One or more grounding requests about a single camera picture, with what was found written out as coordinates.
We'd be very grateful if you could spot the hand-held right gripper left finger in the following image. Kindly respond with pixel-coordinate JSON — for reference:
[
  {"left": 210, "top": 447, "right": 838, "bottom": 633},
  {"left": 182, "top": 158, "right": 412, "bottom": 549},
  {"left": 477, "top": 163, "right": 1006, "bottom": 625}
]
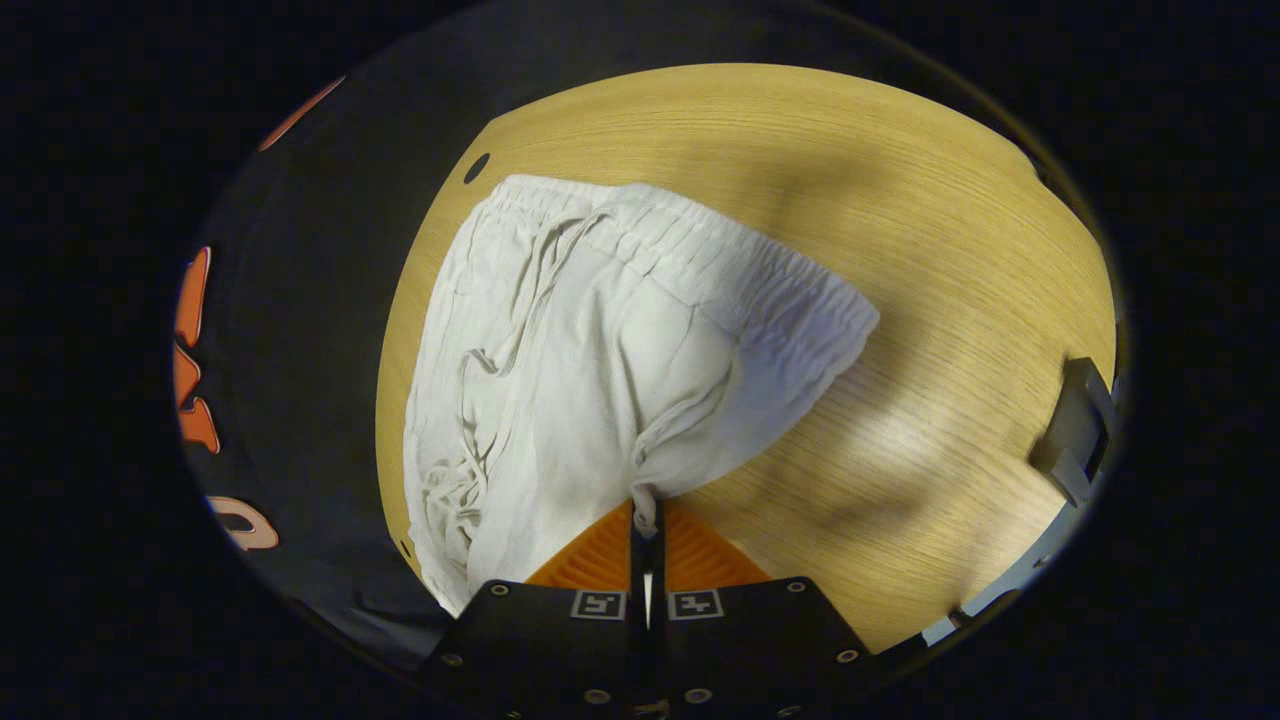
[{"left": 418, "top": 500, "right": 643, "bottom": 719}]

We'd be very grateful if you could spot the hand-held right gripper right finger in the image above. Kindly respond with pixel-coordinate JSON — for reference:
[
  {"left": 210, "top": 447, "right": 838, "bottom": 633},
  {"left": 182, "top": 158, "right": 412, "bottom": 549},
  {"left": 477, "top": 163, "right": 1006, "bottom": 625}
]
[{"left": 653, "top": 500, "right": 873, "bottom": 719}]

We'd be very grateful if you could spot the light grey bar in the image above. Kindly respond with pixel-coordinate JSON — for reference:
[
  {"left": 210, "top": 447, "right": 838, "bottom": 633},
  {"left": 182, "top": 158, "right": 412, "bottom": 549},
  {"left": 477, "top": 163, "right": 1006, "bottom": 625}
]
[{"left": 920, "top": 500, "right": 1091, "bottom": 646}]

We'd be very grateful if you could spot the grey plastic block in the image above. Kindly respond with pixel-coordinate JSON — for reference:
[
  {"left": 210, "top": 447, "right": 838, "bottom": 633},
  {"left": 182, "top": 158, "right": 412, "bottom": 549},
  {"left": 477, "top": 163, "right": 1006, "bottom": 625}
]
[{"left": 1028, "top": 357, "right": 1118, "bottom": 506}]

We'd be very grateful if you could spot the black backdrop cloth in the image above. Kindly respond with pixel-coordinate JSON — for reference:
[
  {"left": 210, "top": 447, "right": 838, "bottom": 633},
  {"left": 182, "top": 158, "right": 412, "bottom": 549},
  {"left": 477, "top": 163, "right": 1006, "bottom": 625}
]
[{"left": 175, "top": 0, "right": 1101, "bottom": 673}]

